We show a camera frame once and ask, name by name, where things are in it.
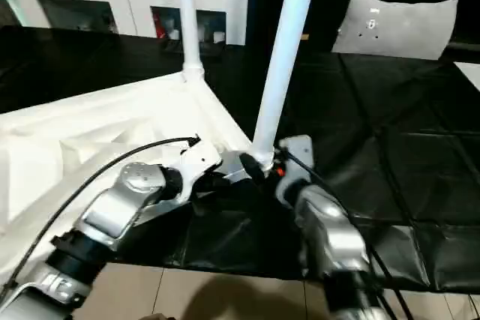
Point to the flat white sheet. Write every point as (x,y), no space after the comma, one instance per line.
(469,74)

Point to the white plastic table top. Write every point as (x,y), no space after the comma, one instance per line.
(75,133)

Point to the white padded sheet with fitting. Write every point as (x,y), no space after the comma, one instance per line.
(397,24)

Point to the black work mat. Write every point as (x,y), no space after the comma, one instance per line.
(405,155)

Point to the small yellow tag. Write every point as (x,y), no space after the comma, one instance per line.
(304,36)

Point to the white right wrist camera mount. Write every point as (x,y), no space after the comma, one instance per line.
(296,155)

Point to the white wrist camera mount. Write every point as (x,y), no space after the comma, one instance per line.
(196,162)
(296,155)

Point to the white plastic table leg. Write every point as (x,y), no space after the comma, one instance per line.
(190,20)
(285,50)

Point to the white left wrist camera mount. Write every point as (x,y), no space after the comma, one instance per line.
(196,162)

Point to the teal glass panel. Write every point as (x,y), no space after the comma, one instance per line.
(11,1)

